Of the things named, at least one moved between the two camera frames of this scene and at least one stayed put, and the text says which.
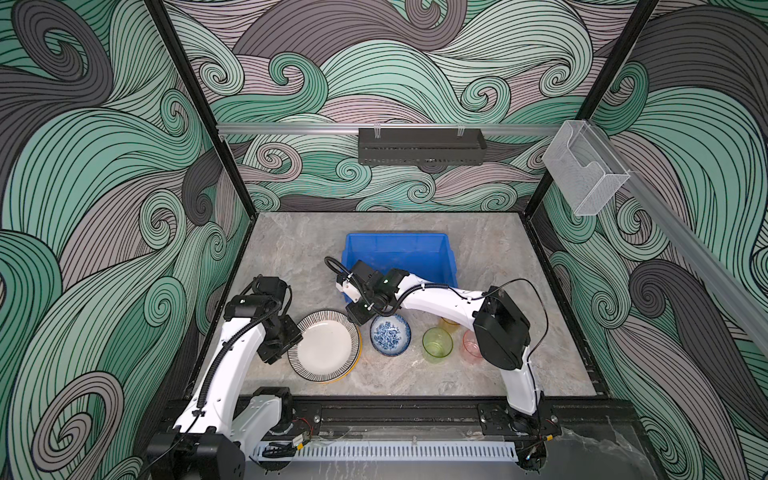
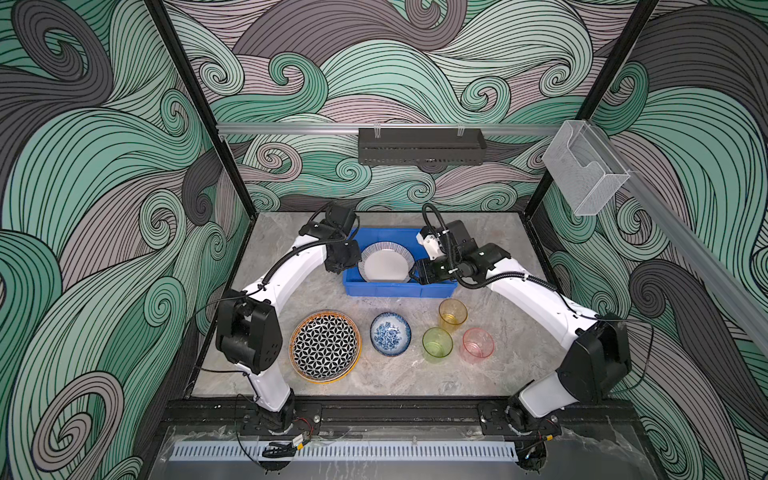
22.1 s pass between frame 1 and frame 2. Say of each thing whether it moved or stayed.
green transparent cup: stayed
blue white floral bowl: stayed
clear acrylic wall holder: stayed
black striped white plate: moved
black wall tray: stayed
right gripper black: moved
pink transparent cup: stayed
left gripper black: moved
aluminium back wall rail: stayed
